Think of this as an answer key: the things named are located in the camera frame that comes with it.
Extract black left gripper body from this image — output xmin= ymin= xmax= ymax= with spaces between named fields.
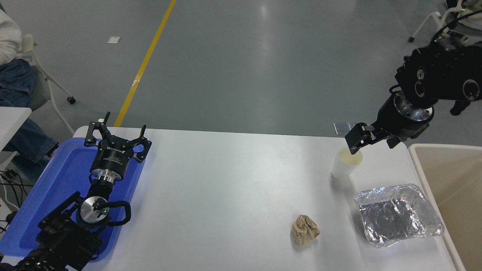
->
xmin=90 ymin=145 xmax=133 ymax=178

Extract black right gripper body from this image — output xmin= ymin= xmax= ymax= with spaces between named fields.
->
xmin=376 ymin=94 xmax=430 ymax=141

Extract white paper cup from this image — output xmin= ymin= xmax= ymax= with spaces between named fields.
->
xmin=331 ymin=146 xmax=364 ymax=180

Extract blue plastic tray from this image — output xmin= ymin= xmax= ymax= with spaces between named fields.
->
xmin=0 ymin=137 xmax=146 ymax=262

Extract large pale bin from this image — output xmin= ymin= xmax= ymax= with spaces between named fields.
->
xmin=409 ymin=143 xmax=482 ymax=271

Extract silver foil tray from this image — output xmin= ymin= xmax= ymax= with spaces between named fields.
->
xmin=354 ymin=183 xmax=445 ymax=248

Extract yellow floor tape line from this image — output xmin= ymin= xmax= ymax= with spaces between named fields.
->
xmin=114 ymin=0 xmax=176 ymax=128

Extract small white side table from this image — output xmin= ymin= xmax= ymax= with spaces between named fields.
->
xmin=0 ymin=107 xmax=32 ymax=152

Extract crumpled tan paper ball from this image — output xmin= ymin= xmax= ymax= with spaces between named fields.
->
xmin=290 ymin=215 xmax=321 ymax=247

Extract white wheeled chair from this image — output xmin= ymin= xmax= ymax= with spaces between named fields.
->
xmin=409 ymin=2 xmax=482 ymax=47
xmin=21 ymin=34 xmax=76 ymax=135

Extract black cables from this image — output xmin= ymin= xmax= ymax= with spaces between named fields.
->
xmin=0 ymin=169 xmax=24 ymax=234

